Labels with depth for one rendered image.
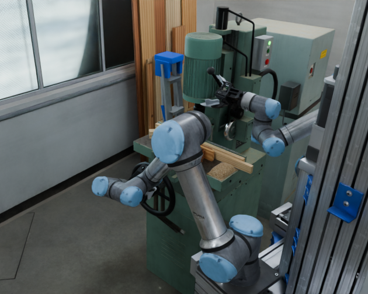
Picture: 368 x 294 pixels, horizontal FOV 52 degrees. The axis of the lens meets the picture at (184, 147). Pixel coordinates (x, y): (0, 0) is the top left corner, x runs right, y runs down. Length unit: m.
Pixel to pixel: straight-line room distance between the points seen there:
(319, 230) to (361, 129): 0.38
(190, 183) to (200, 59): 0.78
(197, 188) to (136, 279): 1.48
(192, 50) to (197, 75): 0.12
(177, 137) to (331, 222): 0.55
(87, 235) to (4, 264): 0.55
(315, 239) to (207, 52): 0.93
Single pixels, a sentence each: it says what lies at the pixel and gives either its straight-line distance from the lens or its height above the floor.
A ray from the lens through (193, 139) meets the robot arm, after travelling 1.12.
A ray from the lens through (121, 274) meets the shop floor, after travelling 2.58.
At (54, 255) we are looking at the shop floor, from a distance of 2.78.
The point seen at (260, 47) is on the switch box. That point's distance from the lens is 2.00.
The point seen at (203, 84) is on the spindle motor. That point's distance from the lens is 1.81.
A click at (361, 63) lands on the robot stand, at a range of 1.09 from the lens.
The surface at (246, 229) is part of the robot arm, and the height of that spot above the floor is 1.05.
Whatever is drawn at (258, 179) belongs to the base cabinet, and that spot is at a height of 0.64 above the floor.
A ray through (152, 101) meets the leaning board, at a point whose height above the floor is 0.64.
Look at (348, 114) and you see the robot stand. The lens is 1.13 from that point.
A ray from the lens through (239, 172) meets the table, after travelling 1.91.
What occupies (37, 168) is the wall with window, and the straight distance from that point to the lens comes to 3.11.
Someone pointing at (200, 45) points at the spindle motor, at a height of 1.48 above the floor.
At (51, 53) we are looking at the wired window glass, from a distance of 3.01.
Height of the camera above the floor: 1.87
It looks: 28 degrees down
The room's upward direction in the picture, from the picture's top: 3 degrees clockwise
